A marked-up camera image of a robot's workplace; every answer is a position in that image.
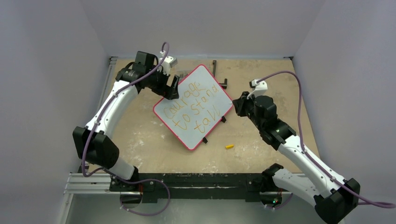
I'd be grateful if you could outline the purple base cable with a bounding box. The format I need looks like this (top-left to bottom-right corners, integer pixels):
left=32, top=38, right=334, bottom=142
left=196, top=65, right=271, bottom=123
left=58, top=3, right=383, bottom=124
left=120, top=178, right=171, bottom=217
left=264, top=193, right=294, bottom=211

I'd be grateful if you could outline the clear plastic holder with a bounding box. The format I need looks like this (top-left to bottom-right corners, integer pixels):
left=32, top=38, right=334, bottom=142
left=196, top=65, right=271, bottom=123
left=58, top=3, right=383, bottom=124
left=176, top=70, right=190, bottom=83

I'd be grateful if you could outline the red framed whiteboard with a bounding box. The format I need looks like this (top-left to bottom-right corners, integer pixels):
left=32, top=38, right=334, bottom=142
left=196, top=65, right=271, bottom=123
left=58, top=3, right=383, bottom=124
left=153, top=64, right=233, bottom=150

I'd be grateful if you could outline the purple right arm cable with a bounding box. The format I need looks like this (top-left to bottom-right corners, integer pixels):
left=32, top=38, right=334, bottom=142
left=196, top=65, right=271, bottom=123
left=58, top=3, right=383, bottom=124
left=256, top=70, right=396, bottom=209

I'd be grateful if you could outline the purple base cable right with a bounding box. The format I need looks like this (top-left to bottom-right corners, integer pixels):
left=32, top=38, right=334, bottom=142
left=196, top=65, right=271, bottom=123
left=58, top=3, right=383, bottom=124
left=264, top=193, right=294, bottom=211

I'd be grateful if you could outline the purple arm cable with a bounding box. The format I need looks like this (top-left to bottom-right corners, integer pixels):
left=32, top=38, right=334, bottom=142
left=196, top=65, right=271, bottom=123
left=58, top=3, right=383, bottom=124
left=256, top=70, right=396, bottom=209
left=81, top=42, right=170, bottom=183

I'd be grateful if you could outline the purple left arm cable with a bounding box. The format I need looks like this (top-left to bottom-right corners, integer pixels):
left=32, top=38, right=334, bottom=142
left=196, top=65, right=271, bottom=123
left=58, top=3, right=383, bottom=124
left=81, top=42, right=170, bottom=183

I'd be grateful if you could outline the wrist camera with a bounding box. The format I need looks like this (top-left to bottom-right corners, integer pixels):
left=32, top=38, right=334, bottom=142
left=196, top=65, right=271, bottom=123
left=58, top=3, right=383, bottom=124
left=247, top=79, right=268, bottom=99
left=157, top=50, right=178, bottom=76

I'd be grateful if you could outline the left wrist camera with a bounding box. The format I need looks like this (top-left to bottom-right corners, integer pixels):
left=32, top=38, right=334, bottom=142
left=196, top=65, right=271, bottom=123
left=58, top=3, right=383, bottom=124
left=157, top=50, right=178, bottom=76

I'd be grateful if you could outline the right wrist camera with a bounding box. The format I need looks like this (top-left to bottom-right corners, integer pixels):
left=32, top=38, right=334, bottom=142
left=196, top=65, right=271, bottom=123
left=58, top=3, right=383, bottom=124
left=247, top=79, right=268, bottom=99

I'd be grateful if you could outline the black stop block right side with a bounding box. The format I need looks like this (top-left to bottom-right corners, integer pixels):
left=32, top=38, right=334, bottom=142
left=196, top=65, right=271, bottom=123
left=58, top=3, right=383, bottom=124
left=219, top=78, right=228, bottom=90

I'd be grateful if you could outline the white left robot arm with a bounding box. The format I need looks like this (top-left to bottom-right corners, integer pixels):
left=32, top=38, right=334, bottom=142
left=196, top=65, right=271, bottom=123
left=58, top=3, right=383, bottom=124
left=72, top=50, right=180, bottom=191

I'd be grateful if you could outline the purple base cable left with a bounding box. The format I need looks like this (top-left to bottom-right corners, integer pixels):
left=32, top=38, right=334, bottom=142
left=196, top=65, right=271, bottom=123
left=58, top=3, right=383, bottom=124
left=120, top=178, right=171, bottom=217

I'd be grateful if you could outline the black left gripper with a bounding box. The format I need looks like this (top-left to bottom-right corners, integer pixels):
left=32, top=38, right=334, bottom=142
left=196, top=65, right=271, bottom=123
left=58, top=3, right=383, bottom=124
left=146, top=65, right=179, bottom=100

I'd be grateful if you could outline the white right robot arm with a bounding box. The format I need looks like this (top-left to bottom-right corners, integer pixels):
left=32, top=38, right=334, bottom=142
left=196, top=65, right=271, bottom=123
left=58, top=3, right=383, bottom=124
left=232, top=91, right=361, bottom=224

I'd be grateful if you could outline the black stop block top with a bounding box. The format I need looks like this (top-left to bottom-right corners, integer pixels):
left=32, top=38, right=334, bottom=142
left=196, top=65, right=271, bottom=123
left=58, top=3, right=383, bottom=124
left=212, top=60, right=217, bottom=77

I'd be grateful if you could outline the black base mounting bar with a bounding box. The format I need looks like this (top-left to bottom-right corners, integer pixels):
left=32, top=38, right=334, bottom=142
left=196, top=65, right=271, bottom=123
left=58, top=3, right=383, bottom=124
left=109, top=173, right=288, bottom=207

